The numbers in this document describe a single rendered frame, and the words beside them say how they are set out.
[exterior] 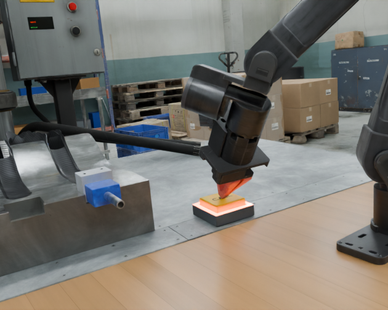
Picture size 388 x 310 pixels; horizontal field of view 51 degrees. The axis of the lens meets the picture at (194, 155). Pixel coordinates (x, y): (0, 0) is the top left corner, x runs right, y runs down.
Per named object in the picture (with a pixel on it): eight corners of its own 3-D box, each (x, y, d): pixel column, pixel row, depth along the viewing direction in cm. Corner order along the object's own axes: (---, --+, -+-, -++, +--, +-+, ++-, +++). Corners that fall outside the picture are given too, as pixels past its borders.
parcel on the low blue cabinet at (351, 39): (365, 47, 720) (365, 30, 714) (352, 48, 704) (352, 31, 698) (345, 48, 756) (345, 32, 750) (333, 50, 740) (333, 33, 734)
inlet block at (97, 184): (140, 218, 57) (135, 181, 56) (105, 228, 55) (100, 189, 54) (109, 197, 68) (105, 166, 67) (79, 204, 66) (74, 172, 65)
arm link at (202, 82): (173, 111, 58) (199, 28, 55) (189, 104, 66) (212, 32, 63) (250, 139, 57) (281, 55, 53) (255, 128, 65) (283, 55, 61)
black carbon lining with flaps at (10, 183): (104, 191, 70) (96, 137, 67) (2, 215, 62) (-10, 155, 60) (60, 160, 99) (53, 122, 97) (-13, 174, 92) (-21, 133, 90)
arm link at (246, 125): (212, 132, 61) (223, 93, 57) (223, 114, 66) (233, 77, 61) (255, 148, 60) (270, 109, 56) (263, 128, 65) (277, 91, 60)
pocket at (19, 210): (49, 227, 60) (45, 203, 59) (11, 237, 57) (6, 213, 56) (44, 218, 64) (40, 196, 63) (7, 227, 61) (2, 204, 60)
